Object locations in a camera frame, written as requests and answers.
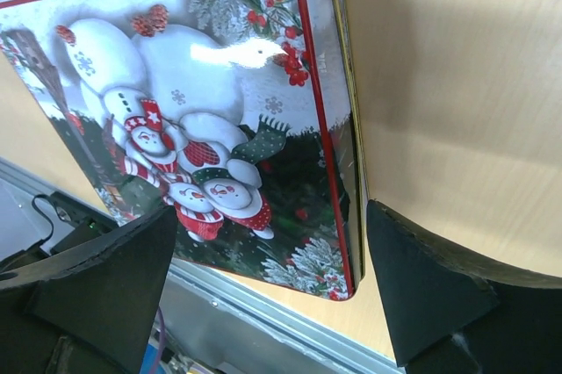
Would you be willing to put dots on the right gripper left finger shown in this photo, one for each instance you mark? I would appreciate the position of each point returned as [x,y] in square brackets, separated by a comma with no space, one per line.
[89,309]

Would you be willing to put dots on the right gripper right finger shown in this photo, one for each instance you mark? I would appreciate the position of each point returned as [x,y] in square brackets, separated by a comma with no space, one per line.
[450,309]

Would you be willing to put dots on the gold tin lid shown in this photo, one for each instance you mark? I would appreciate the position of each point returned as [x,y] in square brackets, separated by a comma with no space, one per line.
[197,106]

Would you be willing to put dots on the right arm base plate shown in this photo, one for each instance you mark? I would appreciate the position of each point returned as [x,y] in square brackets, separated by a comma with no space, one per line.
[36,227]

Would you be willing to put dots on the aluminium rail frame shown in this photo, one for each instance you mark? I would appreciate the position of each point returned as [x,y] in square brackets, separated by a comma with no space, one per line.
[226,325]

